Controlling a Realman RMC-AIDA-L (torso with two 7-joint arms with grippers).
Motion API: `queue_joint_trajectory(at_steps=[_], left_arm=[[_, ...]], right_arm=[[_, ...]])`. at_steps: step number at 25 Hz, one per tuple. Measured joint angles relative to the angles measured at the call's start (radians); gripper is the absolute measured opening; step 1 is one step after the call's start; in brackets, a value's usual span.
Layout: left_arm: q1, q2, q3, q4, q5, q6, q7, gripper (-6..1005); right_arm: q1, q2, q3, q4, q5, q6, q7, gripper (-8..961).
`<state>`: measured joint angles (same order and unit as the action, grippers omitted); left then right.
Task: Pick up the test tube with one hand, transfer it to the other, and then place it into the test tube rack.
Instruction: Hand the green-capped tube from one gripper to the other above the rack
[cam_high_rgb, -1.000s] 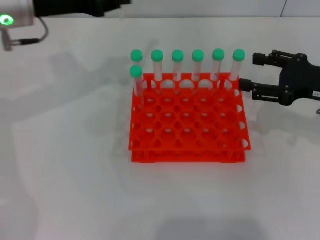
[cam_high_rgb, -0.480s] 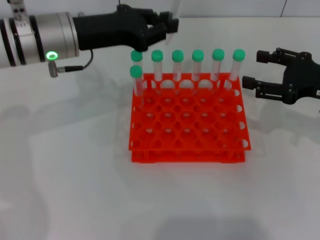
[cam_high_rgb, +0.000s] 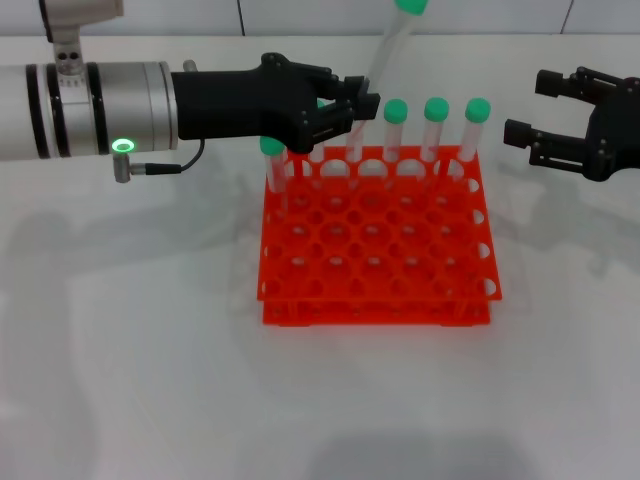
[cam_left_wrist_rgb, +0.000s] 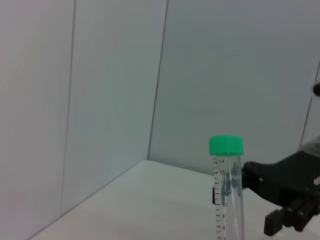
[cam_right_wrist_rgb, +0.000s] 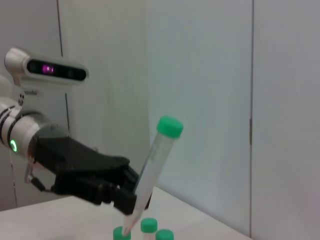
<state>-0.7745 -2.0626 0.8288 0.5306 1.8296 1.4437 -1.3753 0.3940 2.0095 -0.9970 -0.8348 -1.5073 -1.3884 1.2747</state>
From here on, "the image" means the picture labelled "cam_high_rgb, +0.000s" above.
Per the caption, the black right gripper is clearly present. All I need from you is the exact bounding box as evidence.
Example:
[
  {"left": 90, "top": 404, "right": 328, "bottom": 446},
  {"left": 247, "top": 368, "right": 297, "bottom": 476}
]
[{"left": 503, "top": 66, "right": 640, "bottom": 184}]

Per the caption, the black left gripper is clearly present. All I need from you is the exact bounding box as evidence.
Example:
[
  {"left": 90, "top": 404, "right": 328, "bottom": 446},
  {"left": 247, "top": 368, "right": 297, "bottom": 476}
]
[{"left": 172, "top": 52, "right": 380, "bottom": 156}]

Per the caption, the orange test tube rack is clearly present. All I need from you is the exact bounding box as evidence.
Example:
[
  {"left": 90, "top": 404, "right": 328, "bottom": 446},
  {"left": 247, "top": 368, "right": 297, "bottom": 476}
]
[{"left": 256, "top": 144, "right": 503, "bottom": 329}]

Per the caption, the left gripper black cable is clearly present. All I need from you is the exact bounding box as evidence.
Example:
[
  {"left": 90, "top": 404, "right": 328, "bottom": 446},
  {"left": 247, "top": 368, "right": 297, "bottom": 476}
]
[{"left": 111, "top": 137, "right": 207, "bottom": 184}]

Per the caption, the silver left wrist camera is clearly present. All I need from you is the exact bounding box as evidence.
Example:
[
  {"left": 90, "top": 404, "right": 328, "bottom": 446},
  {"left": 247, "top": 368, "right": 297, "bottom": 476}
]
[{"left": 38, "top": 0, "right": 126, "bottom": 45}]

